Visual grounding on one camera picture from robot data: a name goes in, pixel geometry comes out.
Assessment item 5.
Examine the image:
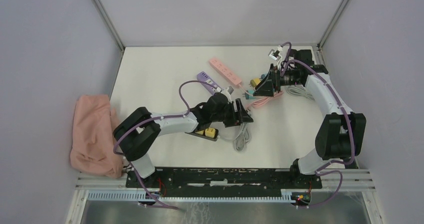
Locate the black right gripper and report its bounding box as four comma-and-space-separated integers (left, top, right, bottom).
253, 64, 302, 97

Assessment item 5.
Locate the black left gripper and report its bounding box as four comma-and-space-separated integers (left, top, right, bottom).
211, 98, 254, 128

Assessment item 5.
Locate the yellow cube plug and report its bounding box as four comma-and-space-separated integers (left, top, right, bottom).
249, 78, 261, 88

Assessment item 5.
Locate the teal cube plug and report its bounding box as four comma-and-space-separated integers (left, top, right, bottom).
244, 90, 256, 100

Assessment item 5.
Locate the pink power strip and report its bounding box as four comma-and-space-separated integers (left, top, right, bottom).
208, 58, 242, 86

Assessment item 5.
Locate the small black power strip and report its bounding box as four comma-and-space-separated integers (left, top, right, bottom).
186, 127, 219, 141

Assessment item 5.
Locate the purple power strip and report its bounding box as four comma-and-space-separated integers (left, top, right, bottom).
196, 72, 222, 95

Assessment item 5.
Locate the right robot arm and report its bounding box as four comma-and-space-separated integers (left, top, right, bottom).
252, 50, 367, 188

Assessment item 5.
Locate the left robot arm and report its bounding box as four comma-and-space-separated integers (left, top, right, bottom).
113, 93, 253, 187

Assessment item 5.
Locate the pink cloth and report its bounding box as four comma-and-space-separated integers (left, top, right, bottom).
70, 95, 124, 178

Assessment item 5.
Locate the grey cable of small strip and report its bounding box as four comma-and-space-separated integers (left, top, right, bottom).
216, 122, 252, 152

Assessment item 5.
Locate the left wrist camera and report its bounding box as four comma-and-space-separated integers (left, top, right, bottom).
220, 86, 234, 100

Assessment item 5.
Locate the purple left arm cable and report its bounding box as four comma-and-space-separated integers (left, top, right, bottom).
113, 80, 226, 211

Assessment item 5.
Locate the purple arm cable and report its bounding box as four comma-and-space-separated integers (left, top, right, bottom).
279, 42, 356, 209
113, 80, 226, 211

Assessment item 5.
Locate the white slotted cable duct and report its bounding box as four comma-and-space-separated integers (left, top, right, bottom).
86, 189, 295, 203

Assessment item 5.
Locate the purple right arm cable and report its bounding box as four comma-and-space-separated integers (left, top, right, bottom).
279, 42, 356, 209

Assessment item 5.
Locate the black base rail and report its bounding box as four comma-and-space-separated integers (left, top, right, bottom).
143, 167, 322, 197

